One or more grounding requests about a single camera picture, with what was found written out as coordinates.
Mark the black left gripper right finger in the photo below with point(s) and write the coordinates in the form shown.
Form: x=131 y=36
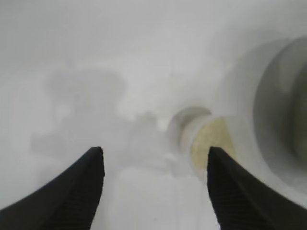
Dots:
x=239 y=198

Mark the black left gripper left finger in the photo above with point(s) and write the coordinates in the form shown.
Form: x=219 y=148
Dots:
x=67 y=198

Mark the stainless steel mixing bowl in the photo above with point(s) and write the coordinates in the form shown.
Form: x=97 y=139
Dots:
x=275 y=119

